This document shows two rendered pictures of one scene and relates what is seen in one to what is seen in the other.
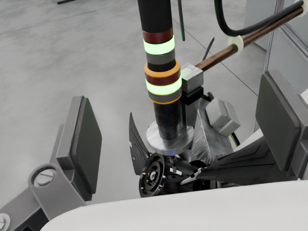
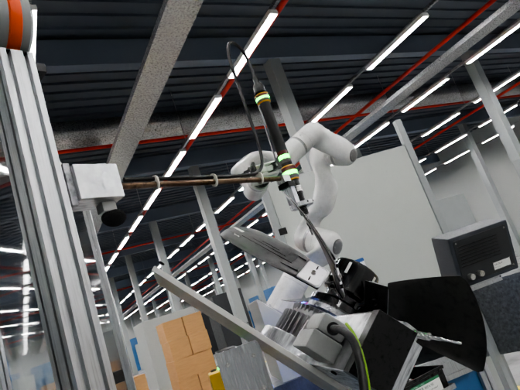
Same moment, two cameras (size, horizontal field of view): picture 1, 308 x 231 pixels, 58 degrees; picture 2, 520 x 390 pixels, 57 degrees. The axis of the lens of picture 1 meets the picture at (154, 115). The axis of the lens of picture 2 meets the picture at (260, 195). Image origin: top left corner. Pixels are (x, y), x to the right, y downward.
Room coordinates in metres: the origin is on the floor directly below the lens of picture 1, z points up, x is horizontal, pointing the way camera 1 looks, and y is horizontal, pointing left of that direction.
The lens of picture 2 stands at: (1.54, -0.51, 1.20)
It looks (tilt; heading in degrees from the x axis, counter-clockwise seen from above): 13 degrees up; 163
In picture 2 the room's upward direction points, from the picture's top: 19 degrees counter-clockwise
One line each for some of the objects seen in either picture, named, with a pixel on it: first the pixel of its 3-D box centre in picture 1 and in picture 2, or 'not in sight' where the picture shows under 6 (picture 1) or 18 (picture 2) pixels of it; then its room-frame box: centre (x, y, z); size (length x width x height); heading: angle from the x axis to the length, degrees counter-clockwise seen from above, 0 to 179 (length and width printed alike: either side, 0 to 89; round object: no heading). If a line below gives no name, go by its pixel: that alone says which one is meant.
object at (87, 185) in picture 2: not in sight; (88, 187); (0.61, -0.55, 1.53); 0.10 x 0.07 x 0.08; 122
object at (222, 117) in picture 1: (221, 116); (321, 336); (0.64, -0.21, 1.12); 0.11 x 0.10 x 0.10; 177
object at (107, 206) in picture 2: not in sight; (113, 214); (0.60, -0.52, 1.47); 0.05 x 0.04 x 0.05; 122
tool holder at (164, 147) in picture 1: (173, 109); (294, 191); (0.29, -0.03, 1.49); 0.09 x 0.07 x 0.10; 122
